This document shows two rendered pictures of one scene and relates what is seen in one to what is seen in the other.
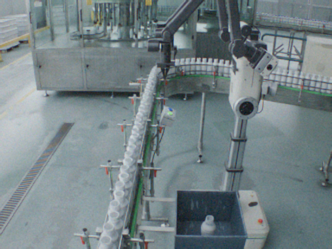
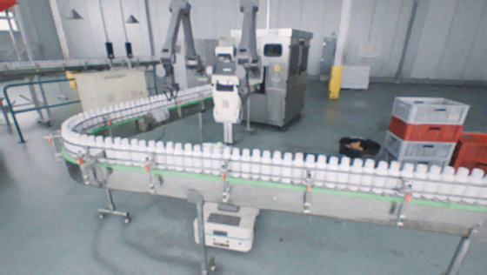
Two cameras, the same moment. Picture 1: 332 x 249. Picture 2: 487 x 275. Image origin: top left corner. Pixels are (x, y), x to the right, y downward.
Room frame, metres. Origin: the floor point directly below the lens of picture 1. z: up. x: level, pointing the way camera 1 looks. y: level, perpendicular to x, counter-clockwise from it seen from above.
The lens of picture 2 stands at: (1.33, 1.32, 1.71)
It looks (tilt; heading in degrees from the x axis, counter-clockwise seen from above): 22 degrees down; 279
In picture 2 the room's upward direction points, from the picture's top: 1 degrees clockwise
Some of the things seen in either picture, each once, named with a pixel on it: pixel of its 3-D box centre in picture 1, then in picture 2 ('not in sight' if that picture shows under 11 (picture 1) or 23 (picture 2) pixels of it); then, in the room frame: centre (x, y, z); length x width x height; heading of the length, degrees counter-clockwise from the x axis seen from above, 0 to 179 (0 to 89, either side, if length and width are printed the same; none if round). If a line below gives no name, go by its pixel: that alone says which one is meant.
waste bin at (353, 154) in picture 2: not in sight; (355, 166); (0.38, -1.42, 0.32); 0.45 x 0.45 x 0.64
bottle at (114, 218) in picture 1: (115, 230); (391, 177); (0.75, 0.17, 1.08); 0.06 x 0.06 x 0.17
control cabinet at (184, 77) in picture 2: not in sight; (189, 71); (4.19, -5.68, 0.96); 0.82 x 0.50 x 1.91; 70
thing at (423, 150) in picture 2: not in sight; (416, 144); (-0.40, -1.73, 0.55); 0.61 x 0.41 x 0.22; 5
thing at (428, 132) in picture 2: not in sight; (422, 127); (-0.41, -1.73, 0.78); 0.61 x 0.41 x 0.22; 5
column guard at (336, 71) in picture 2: not in sight; (335, 81); (-0.46, -7.39, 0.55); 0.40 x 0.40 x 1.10; 88
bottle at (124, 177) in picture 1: (125, 190); (343, 172); (0.98, 0.16, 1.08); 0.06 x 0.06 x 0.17
